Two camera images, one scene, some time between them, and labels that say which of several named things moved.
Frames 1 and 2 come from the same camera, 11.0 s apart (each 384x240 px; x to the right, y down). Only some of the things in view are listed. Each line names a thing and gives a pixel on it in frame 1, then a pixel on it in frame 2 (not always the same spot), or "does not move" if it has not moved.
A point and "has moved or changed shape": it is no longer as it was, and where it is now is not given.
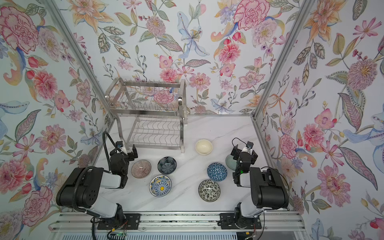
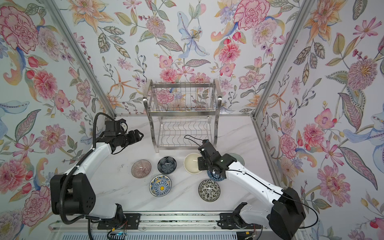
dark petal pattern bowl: (166, 165) does not move
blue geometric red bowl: (216, 172) does not move
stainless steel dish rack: (151, 115) to (182, 115)
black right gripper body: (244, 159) to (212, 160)
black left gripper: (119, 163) to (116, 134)
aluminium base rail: (86, 221) does not move
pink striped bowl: (141, 168) does not move
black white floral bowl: (209, 190) does not move
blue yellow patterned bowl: (160, 185) does not move
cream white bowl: (204, 146) has moved or changed shape
